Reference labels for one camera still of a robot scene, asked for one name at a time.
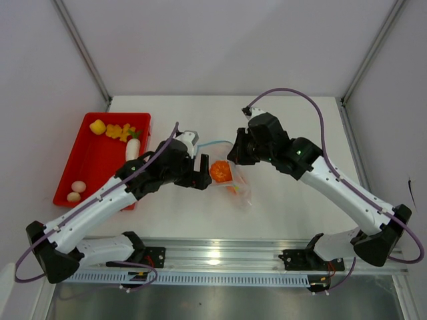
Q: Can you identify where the orange toy pumpkin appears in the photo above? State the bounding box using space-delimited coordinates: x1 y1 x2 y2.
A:
209 160 232 183

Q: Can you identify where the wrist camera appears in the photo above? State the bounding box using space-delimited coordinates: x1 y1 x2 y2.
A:
175 130 199 158
242 106 265 121

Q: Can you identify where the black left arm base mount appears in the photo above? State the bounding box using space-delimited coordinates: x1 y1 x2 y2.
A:
128 247 166 269

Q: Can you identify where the white toy radish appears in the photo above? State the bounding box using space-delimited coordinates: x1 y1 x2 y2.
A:
125 129 142 161

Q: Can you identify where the yellow toy pepper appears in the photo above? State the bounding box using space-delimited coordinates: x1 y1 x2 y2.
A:
89 119 106 135

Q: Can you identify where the yellow toy ginger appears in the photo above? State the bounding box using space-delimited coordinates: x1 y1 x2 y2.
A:
105 123 137 143

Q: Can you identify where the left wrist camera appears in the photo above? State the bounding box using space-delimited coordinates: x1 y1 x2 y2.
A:
175 130 199 158

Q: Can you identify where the aluminium frame post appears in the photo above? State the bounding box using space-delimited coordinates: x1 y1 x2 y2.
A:
51 0 113 112
340 0 409 107

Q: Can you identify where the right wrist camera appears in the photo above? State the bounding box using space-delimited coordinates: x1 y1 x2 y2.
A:
242 106 265 121

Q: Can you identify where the red plastic tray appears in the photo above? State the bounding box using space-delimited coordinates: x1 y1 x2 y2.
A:
53 113 151 208

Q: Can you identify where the orange toy fruit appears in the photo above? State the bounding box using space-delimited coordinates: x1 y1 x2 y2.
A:
226 176 248 195

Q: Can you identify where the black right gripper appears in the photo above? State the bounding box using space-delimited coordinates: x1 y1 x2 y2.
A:
227 128 274 166

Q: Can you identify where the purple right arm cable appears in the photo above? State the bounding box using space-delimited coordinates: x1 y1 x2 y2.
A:
240 87 424 296

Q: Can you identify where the aluminium table edge rail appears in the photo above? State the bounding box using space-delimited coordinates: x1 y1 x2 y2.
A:
78 237 408 275

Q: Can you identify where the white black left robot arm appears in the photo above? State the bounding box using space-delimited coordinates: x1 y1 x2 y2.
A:
26 139 212 284

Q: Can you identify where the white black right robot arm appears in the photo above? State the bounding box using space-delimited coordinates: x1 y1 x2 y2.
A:
228 108 412 269

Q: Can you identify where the left aluminium frame post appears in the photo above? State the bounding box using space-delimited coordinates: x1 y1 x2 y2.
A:
51 0 113 112

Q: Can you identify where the right aluminium frame post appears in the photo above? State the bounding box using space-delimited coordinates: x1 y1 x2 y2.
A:
340 0 409 107

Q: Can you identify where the clear zip top bag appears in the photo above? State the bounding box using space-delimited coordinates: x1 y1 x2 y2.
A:
197 140 252 209

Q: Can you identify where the white slotted cable duct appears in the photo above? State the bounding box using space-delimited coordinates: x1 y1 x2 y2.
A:
66 271 310 288

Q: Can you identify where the pink toy egg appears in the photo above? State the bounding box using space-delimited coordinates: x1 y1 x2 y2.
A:
71 181 86 193

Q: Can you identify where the white toy mushroom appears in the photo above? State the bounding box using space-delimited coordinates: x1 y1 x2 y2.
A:
67 191 81 203

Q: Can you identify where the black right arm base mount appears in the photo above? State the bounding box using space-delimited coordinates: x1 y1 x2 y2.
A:
278 249 345 271

